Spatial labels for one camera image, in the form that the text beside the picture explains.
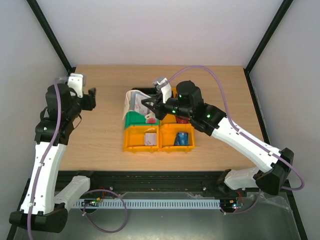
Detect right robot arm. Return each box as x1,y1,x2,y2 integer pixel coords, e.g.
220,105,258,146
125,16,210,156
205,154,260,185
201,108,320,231
141,80,294,196

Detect yellow bin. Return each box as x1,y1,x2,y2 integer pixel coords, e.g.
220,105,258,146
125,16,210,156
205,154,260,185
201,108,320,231
122,125,160,153
158,86,193,126
159,123,196,153

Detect black aluminium frame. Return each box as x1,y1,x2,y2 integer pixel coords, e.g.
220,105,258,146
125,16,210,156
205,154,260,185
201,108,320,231
7,0,308,240

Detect green bin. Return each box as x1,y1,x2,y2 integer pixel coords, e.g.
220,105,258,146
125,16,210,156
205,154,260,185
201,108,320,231
124,111,159,129

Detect yellow bin back right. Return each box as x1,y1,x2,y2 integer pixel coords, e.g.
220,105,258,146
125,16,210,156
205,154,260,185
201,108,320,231
158,86,193,126

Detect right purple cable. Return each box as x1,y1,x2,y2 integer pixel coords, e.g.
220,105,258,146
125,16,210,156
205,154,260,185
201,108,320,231
164,65,306,216

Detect blue card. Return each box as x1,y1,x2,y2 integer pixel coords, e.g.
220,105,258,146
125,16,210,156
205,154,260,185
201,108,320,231
174,131,189,146

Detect yellow bin front left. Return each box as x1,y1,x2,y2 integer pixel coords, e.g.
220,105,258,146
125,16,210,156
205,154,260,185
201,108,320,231
122,125,160,153

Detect black bin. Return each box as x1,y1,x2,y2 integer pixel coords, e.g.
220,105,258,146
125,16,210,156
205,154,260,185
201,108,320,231
132,87,157,98

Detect grey cable duct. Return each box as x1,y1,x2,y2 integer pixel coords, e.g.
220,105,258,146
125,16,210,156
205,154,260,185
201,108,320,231
72,199,221,210

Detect red white card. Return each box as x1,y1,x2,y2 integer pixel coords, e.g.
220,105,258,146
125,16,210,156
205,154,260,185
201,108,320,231
145,117,158,124

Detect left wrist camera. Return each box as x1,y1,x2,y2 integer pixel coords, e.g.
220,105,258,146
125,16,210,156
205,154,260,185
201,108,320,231
67,73,86,98

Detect yellow bin front right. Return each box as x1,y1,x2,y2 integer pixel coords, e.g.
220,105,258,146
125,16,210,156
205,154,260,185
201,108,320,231
159,123,196,153

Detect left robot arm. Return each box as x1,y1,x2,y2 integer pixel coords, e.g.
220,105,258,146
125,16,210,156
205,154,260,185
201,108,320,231
9,83,97,234

